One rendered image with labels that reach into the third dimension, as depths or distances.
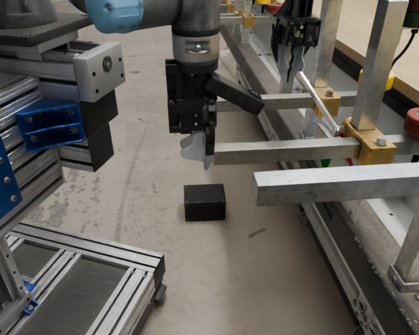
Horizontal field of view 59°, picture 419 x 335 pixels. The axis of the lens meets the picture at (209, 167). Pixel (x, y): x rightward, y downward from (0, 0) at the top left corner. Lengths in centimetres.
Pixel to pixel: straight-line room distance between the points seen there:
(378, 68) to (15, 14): 69
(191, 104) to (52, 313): 89
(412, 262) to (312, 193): 28
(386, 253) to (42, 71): 76
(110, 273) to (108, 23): 100
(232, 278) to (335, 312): 41
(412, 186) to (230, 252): 126
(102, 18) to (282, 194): 31
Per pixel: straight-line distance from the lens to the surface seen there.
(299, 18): 81
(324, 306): 156
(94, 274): 137
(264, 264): 165
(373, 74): 75
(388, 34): 74
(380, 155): 75
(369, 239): 79
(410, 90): 98
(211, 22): 58
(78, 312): 129
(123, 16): 51
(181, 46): 59
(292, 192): 44
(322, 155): 74
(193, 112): 62
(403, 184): 49
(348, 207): 82
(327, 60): 98
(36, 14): 87
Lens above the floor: 120
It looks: 33 degrees down
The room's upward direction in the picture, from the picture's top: straight up
